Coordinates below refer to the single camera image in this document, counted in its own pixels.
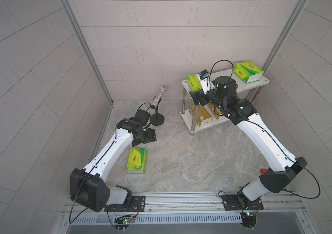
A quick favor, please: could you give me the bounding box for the green tissue pack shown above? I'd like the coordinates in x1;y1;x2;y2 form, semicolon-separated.
234;60;264;83
187;75;202;92
127;148;147;174

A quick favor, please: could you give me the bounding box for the aluminium mounting rail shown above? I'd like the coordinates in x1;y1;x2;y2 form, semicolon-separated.
60;191;306;217

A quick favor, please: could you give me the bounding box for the gold tissue pack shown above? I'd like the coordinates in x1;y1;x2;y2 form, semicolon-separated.
207;103;225;121
189;105;212;127

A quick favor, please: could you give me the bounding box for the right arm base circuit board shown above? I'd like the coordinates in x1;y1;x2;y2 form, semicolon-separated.
240;212;257;229

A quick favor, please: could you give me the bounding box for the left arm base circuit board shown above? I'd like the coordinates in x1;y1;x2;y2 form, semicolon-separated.
114;215;135;232

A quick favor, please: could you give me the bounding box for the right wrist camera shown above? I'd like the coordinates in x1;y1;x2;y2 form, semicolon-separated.
197;70;215;94

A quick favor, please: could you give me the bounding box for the white two-tier shelf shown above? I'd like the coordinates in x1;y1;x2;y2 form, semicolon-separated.
180;73;270;135

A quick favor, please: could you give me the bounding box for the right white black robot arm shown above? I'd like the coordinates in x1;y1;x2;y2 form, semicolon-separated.
190;75;307;209

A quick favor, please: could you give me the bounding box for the glitter microphone on black stand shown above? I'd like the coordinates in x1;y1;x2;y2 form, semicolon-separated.
150;85;168;126

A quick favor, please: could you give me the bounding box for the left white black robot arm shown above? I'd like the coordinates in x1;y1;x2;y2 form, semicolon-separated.
69;109;156;212

